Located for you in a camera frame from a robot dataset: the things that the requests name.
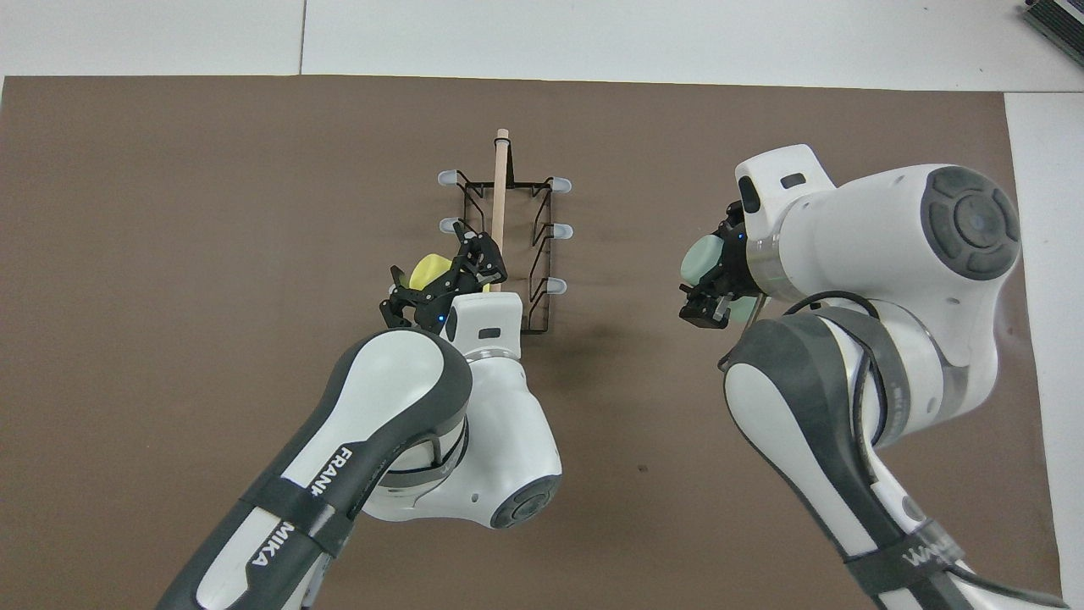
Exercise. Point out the grey ribbed device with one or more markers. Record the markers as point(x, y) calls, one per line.
point(1057, 17)

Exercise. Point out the yellow plastic cup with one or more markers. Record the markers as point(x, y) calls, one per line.
point(428, 271)

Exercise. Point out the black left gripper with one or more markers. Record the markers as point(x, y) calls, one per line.
point(445, 296)

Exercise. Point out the brown table mat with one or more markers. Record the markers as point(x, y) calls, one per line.
point(169, 212)

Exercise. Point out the mint green plastic cup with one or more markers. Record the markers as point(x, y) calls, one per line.
point(701, 258)

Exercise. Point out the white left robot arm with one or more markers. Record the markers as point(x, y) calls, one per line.
point(398, 407)

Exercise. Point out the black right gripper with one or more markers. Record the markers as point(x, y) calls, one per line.
point(733, 267)

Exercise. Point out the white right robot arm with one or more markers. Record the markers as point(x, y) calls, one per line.
point(881, 254)

